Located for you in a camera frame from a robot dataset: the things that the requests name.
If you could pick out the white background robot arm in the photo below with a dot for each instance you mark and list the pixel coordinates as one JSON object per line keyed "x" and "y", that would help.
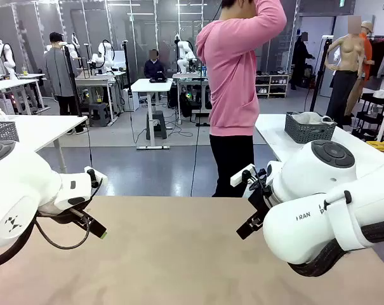
{"x": 104, "y": 54}
{"x": 8, "y": 55}
{"x": 72, "y": 51}
{"x": 182, "y": 63}

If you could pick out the black shelf cart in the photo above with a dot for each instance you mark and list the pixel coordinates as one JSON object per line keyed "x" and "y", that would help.
{"x": 369, "y": 117}

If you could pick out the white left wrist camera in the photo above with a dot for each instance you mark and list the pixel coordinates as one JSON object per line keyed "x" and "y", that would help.
{"x": 98, "y": 178}

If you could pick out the white background workbench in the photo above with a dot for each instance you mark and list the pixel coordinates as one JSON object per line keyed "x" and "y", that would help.
{"x": 188, "y": 76}
{"x": 7, "y": 84}
{"x": 96, "y": 79}

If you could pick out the black tripod pole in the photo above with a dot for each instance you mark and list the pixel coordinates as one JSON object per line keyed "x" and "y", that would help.
{"x": 318, "y": 79}
{"x": 71, "y": 79}
{"x": 126, "y": 63}

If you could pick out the white shoe rack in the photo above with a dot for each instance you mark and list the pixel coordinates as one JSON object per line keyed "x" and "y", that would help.
{"x": 274, "y": 85}

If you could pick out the person in pink hoodie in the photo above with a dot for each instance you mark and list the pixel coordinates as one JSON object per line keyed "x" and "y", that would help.
{"x": 233, "y": 79}

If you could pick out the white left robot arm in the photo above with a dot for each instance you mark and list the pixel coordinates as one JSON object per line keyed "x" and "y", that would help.
{"x": 20, "y": 190}

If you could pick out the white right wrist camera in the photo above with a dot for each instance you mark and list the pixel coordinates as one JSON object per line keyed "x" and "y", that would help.
{"x": 239, "y": 178}

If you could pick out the yellow drink cup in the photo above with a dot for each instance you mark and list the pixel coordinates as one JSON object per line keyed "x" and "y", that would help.
{"x": 25, "y": 71}

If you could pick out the right forearm pink sleeve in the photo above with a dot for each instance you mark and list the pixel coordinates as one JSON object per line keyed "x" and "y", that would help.
{"x": 271, "y": 8}

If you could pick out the grey step stool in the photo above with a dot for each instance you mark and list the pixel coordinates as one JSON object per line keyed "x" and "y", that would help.
{"x": 156, "y": 124}
{"x": 99, "y": 112}

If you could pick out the man in grey shirt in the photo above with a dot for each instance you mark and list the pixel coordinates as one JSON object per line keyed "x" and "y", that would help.
{"x": 56, "y": 73}

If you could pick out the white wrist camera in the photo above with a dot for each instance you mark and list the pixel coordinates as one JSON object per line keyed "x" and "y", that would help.
{"x": 98, "y": 178}
{"x": 239, "y": 178}

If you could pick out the white standing desk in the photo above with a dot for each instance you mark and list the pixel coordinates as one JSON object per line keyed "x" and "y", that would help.
{"x": 152, "y": 85}

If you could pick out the white side table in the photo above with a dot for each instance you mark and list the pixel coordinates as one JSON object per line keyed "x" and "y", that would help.
{"x": 274, "y": 139}
{"x": 45, "y": 130}

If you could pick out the bare mannequin with black trousers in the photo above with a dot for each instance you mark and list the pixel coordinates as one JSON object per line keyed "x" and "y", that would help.
{"x": 347, "y": 51}

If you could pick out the grey plastic woven basket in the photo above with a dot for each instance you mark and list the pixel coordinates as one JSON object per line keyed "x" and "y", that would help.
{"x": 306, "y": 133}
{"x": 2, "y": 131}

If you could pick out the black desk device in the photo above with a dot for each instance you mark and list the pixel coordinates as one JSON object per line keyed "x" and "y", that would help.
{"x": 158, "y": 77}

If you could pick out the mannequin with orange shirt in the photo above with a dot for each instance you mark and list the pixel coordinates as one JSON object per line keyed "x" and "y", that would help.
{"x": 366, "y": 47}

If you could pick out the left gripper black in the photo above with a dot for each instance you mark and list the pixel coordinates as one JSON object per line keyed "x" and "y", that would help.
{"x": 61, "y": 218}

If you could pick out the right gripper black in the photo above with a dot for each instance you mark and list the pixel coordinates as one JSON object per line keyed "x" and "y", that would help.
{"x": 258, "y": 203}

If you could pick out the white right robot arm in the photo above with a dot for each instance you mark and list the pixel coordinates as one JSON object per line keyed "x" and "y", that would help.
{"x": 321, "y": 178}

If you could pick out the person in black clothes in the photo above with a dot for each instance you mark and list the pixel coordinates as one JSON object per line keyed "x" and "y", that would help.
{"x": 301, "y": 54}

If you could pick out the clothes rack with dark clothes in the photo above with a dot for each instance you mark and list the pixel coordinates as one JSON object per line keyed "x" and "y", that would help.
{"x": 380, "y": 57}

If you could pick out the white hat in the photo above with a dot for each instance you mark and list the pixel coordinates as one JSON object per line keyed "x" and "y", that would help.
{"x": 380, "y": 94}

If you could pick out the seated person in navy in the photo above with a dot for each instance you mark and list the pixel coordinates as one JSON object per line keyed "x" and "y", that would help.
{"x": 153, "y": 68}

